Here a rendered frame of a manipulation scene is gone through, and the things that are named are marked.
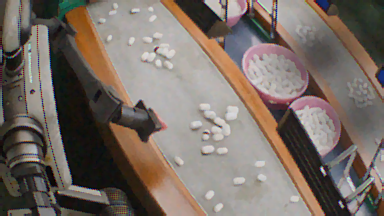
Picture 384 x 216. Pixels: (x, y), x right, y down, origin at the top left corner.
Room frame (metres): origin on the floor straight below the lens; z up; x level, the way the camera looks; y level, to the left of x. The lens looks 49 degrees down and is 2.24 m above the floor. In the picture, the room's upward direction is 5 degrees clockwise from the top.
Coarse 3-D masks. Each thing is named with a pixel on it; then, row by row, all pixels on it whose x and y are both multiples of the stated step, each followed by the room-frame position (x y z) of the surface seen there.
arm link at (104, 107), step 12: (72, 36) 1.33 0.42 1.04; (60, 48) 1.29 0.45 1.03; (72, 48) 1.26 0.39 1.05; (72, 60) 1.21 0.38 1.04; (84, 60) 1.21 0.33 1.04; (84, 72) 1.15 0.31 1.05; (84, 84) 1.12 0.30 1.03; (96, 84) 1.10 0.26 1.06; (96, 96) 1.08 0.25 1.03; (108, 96) 1.06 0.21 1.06; (96, 108) 1.04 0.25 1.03; (108, 108) 1.04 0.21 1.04
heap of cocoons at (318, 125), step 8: (296, 112) 1.34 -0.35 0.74; (304, 112) 1.34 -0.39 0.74; (312, 112) 1.35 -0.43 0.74; (320, 112) 1.36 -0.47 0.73; (304, 120) 1.32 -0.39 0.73; (312, 120) 1.32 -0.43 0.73; (320, 120) 1.33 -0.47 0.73; (328, 120) 1.32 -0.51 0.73; (312, 128) 1.28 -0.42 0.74; (320, 128) 1.28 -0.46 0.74; (328, 128) 1.29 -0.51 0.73; (312, 136) 1.24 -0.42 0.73; (320, 136) 1.24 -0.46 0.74; (328, 136) 1.24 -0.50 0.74; (320, 144) 1.21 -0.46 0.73; (328, 144) 1.21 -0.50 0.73; (320, 152) 1.17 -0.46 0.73
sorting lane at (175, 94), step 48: (144, 0) 1.89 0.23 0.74; (144, 48) 1.57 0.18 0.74; (192, 48) 1.58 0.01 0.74; (144, 96) 1.35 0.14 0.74; (192, 96) 1.37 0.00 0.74; (192, 144) 1.19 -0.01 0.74; (240, 144) 1.20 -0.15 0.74; (192, 192) 1.01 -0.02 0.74; (240, 192) 1.01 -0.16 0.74; (288, 192) 1.00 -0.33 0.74
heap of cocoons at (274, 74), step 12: (252, 60) 1.56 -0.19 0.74; (264, 60) 1.58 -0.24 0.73; (276, 60) 1.58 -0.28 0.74; (288, 60) 1.59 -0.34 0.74; (252, 72) 1.50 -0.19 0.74; (264, 72) 1.51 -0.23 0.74; (276, 72) 1.52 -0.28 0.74; (288, 72) 1.54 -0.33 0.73; (264, 84) 1.46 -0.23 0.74; (276, 84) 1.46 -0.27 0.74; (288, 84) 1.47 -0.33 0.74; (300, 84) 1.48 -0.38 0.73; (288, 96) 1.41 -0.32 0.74
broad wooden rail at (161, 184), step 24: (72, 24) 1.72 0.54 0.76; (96, 48) 1.55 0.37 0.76; (96, 72) 1.43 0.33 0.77; (120, 96) 1.33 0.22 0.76; (96, 120) 1.34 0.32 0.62; (120, 144) 1.14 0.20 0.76; (144, 144) 1.15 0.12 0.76; (120, 168) 1.15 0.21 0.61; (144, 168) 1.06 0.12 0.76; (168, 168) 1.08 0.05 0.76; (144, 192) 0.99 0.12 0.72; (168, 192) 0.98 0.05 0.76
